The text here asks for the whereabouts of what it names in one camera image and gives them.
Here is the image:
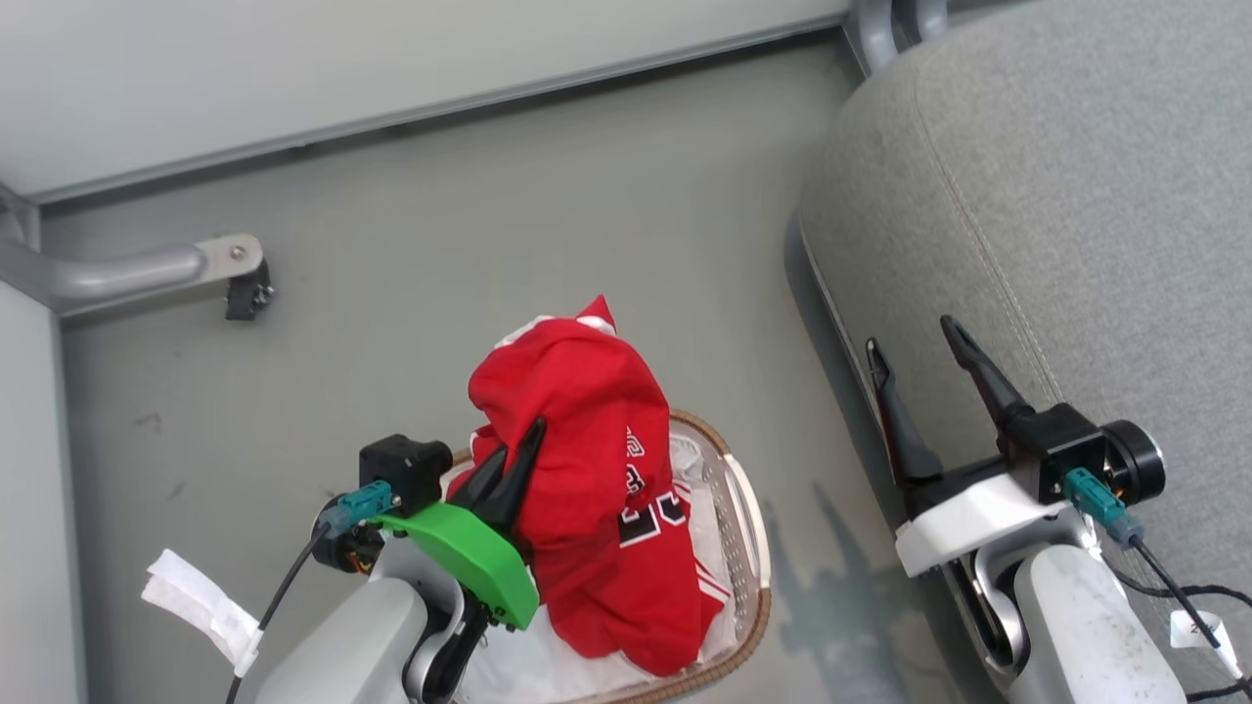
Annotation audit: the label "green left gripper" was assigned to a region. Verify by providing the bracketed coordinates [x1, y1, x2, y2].
[380, 418, 549, 633]

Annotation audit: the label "white right cable tag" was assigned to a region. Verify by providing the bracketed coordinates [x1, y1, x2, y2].
[1170, 610, 1245, 678]

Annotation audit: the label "red basketball jersey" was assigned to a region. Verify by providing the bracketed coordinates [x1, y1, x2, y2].
[446, 295, 731, 678]

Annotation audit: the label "grey fabric sofa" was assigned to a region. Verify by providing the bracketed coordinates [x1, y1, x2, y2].
[797, 0, 1252, 704]

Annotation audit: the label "white laundry basket brown rim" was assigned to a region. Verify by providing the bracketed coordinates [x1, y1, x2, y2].
[440, 409, 774, 704]

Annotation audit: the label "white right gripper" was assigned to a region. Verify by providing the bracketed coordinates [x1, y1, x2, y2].
[865, 315, 1079, 579]

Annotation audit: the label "grey partition support foot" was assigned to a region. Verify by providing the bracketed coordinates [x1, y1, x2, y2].
[0, 233, 265, 316]

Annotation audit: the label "black left cable teal plug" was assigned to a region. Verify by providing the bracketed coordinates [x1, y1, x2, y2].
[225, 481, 394, 704]

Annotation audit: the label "grey partition post bracket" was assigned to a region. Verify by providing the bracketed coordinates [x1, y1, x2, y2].
[844, 0, 903, 77]
[895, 0, 952, 42]

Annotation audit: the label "black caster wheel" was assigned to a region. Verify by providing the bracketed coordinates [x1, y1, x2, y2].
[225, 258, 276, 323]

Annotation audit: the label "white cloth basket liner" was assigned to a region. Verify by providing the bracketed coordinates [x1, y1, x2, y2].
[445, 430, 742, 701]

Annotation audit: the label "grey partition bottom rail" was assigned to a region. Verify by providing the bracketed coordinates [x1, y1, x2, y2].
[27, 8, 854, 208]

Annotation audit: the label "white left cable tag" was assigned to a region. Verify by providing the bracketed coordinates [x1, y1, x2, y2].
[141, 549, 265, 678]

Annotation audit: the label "white cable tag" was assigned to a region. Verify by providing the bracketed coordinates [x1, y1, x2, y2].
[1170, 610, 1245, 678]
[141, 549, 265, 678]

